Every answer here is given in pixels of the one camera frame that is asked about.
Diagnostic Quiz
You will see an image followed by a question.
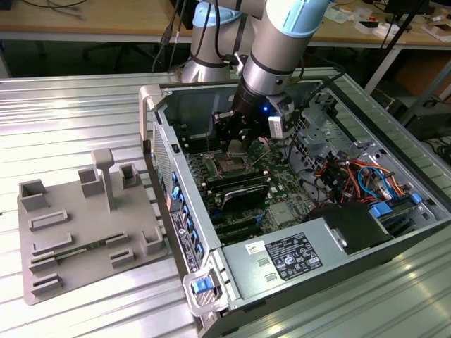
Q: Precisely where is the white box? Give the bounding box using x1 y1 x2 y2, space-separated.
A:
357 19 388 36

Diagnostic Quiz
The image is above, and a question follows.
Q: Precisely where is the silver CPU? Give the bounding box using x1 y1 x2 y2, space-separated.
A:
226 138 248 158

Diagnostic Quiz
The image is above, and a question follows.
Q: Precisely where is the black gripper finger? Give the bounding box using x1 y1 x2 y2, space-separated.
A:
211 111 233 154
239 128 260 156

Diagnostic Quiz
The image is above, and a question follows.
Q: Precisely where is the grey power supply unit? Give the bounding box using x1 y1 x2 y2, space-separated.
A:
220 216 353 302

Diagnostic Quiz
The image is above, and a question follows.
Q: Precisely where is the green motherboard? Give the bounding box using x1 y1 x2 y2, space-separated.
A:
175 121 320 247

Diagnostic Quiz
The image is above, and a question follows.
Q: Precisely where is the red black wire bundle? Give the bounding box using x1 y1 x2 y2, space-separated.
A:
315 154 357 205

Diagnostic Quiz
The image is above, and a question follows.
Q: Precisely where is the metal locking lever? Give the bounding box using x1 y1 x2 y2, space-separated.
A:
252 148 271 166

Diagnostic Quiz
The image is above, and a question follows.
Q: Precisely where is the metal drive cage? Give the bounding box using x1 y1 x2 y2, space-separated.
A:
283 105 378 177

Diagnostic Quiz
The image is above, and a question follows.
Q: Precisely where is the blue disk carrier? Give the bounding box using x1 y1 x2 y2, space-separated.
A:
369 202 393 221

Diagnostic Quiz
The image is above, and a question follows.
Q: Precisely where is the wooden desk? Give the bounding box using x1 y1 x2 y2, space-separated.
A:
0 0 451 49

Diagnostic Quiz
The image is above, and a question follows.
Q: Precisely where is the green RAM stick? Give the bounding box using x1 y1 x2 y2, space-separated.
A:
54 239 109 261

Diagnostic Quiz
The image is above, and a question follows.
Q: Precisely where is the brown cardboard piece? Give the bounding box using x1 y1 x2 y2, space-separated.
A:
421 23 451 42

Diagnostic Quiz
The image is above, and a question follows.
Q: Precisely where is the grey latch handle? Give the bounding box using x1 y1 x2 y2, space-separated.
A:
182 268 228 318

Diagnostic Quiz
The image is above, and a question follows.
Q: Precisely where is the grey parts rack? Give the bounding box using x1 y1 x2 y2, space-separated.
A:
17 147 166 306

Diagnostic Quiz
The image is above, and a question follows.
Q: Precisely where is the black cable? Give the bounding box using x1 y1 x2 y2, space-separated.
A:
151 0 186 73

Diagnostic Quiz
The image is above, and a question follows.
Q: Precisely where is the grey open PC case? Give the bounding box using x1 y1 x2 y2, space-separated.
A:
138 66 451 338

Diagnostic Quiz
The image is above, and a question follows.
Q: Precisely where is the black graphics card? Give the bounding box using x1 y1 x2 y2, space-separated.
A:
218 182 268 213

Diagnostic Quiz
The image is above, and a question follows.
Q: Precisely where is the black air shroud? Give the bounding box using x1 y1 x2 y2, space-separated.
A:
304 201 395 257

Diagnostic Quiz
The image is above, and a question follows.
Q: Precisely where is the orange wire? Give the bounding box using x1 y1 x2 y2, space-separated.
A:
348 160 412 196

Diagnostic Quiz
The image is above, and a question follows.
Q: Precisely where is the blue wire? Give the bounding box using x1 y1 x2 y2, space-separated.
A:
357 165 392 201

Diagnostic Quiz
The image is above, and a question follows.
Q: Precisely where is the CPU socket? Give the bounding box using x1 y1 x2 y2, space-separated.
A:
207 147 261 177

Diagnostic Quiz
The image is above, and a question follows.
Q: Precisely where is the blue latch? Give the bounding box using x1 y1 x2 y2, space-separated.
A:
191 277 215 294

